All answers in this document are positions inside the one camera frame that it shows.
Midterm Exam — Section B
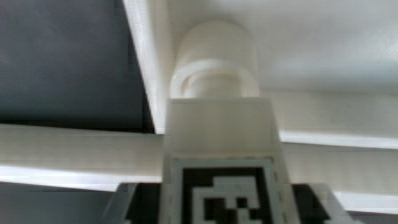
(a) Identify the white U-shaped fence wall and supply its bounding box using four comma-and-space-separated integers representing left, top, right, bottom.
0, 124, 398, 214

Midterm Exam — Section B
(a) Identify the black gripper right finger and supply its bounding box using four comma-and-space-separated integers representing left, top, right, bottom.
294, 183, 363, 224

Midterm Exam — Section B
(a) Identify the white square tabletop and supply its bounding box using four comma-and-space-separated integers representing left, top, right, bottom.
121, 0, 398, 149

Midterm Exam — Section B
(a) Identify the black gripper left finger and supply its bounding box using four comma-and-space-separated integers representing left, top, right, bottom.
103, 183, 160, 224

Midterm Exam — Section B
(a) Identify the white table leg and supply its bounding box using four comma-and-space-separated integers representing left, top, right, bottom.
157, 71, 304, 224

